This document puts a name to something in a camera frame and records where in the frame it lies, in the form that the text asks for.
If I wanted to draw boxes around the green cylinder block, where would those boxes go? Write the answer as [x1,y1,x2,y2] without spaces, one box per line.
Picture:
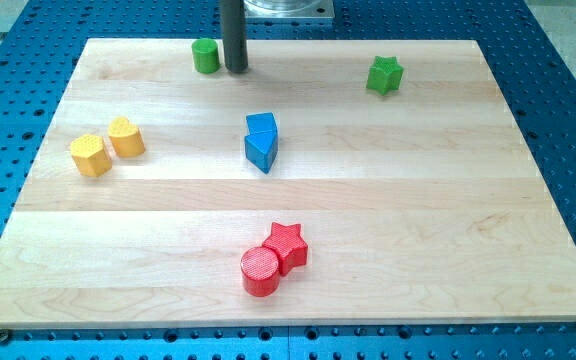
[191,38,220,74]

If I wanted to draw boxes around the wooden board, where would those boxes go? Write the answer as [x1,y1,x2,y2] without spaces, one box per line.
[0,38,576,329]

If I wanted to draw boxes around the blue triangle block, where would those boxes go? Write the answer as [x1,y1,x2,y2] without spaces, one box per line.
[244,131,278,174]

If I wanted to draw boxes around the blue cube block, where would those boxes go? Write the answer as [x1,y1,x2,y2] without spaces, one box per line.
[246,112,278,135]

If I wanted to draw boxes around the red star block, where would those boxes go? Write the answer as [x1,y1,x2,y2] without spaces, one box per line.
[262,222,309,276]

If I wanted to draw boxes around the red cylinder block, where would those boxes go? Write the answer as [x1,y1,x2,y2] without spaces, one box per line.
[240,247,280,297]

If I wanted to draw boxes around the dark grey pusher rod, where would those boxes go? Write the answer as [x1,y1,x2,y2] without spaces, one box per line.
[219,0,248,74]

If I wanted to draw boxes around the green star block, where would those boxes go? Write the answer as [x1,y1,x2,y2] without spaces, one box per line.
[366,56,404,95]

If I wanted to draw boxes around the yellow heart block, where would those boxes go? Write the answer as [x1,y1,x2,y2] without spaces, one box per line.
[107,117,145,158]

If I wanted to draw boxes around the yellow hexagon block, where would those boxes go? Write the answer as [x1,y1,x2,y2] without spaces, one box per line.
[70,134,112,177]

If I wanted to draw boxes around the blue perforated table plate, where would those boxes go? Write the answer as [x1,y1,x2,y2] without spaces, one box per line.
[0,1,576,359]

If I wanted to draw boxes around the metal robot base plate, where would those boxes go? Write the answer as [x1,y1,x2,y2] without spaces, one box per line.
[244,0,335,20]

